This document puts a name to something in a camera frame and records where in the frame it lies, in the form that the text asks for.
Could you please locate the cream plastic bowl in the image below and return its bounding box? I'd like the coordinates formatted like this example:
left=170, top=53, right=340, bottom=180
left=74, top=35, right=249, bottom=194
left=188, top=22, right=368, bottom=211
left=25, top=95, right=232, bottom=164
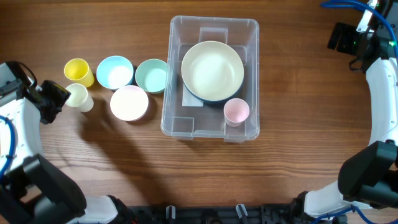
left=181, top=41, right=244, bottom=86

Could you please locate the dark blue bowl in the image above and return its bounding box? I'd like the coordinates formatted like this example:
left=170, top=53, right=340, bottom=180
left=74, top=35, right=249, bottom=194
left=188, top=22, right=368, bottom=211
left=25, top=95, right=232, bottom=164
left=183, top=82, right=243, bottom=103

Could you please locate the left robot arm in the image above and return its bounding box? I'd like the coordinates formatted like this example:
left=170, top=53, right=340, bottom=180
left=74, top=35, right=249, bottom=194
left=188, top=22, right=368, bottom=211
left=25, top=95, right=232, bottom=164
left=1, top=61, right=139, bottom=224

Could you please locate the cream plastic cup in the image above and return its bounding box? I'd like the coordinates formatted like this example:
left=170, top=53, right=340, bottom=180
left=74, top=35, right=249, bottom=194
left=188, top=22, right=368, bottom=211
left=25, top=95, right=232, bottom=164
left=66, top=83, right=94, bottom=113

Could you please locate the pink plastic cup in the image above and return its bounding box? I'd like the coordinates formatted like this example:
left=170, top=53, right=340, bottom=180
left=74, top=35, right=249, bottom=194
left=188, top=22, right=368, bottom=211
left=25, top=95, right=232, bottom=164
left=223, top=98, right=250, bottom=127

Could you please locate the clear plastic storage bin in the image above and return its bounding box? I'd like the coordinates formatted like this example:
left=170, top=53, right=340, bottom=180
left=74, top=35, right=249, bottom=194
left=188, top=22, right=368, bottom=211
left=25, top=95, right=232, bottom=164
left=161, top=16, right=260, bottom=142

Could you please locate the yellow plastic cup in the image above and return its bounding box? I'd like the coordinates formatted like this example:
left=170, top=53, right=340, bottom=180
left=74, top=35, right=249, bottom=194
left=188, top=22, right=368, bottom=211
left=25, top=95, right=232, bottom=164
left=64, top=58, right=95, bottom=87

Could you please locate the mint green plastic bowl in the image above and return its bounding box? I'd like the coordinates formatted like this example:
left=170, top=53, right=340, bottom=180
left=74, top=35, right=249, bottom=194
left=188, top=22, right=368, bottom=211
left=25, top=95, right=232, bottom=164
left=135, top=58, right=167, bottom=94

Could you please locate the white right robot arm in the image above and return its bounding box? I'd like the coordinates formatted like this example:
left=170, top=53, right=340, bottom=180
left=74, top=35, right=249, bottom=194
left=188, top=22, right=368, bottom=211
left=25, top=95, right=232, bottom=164
left=261, top=1, right=397, bottom=223

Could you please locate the light blue plastic bowl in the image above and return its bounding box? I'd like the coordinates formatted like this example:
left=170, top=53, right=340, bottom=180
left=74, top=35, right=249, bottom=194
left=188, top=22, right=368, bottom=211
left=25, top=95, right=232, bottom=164
left=96, top=55, right=134, bottom=90

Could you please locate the light pink plastic bowl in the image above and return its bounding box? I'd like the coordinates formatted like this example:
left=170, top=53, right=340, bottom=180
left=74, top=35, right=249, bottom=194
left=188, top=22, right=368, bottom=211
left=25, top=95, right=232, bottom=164
left=110, top=85, right=149, bottom=121

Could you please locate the white label in bin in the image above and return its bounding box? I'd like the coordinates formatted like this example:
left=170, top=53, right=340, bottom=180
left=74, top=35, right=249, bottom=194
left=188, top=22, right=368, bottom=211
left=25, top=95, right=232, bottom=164
left=182, top=85, right=203, bottom=107

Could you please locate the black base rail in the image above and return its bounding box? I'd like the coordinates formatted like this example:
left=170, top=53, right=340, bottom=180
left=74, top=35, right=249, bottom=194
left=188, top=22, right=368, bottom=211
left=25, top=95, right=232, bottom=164
left=130, top=204, right=315, bottom=224

